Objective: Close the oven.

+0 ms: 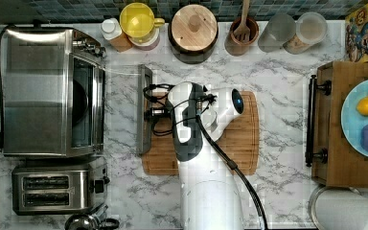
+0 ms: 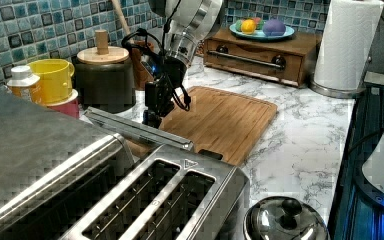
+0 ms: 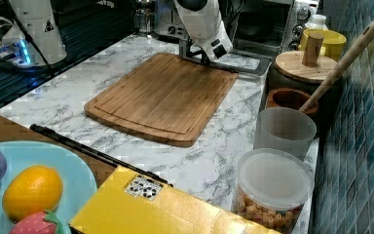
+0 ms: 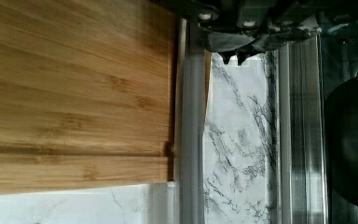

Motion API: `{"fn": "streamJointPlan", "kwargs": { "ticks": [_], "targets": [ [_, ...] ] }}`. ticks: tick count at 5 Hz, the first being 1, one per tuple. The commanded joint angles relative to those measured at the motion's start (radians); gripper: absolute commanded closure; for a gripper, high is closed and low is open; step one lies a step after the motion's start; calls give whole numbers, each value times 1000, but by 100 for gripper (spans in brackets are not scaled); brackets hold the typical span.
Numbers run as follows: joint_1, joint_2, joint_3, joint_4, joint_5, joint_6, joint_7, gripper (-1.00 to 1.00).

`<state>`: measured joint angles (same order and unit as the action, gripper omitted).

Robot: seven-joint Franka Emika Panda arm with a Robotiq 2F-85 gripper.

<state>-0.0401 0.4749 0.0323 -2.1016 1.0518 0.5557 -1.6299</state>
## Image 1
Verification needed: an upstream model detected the glass oven door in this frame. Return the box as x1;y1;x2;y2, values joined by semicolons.
104;64;152;156

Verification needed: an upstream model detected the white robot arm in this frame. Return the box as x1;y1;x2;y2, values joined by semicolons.
166;81;243;230

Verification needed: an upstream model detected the stainless steel toaster oven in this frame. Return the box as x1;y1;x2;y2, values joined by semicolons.
0;27;105;158

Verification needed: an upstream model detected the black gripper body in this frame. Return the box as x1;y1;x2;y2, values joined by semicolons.
143;83;173;136

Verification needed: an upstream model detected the bamboo cutting board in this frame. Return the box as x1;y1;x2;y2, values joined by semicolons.
142;91;260;175

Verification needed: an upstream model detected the red bowl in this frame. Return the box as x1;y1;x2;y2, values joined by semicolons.
130;29;160;51

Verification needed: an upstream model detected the black canister with wooden lid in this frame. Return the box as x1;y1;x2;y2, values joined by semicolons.
168;4;219;64

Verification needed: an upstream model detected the wooden spoon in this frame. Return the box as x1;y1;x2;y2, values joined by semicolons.
234;0;250;43

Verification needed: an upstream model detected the brown wooden utensil holder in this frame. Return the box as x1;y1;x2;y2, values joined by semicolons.
224;16;259;57

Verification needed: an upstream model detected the yellow mug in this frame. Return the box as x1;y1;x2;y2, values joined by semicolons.
119;3;165;43

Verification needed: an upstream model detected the white-capped spice bottle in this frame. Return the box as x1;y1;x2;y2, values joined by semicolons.
101;18;133;53

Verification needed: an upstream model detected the frosted grey cup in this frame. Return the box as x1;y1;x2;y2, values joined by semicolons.
258;12;296;53

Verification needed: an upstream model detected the silver two-slot toaster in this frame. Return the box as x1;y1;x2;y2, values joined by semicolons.
11;157;110;216

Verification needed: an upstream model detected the cereal-filled clear jar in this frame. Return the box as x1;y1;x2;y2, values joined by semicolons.
283;12;328;55

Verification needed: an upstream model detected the wooden drawer box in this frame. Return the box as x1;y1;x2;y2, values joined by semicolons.
306;61;368;188

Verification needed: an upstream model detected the light blue plate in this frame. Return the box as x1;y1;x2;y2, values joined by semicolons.
340;80;368;157

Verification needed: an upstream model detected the cereal box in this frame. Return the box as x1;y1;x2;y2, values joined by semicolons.
344;0;368;64

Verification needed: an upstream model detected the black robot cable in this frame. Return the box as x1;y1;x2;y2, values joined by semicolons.
195;108;269;230

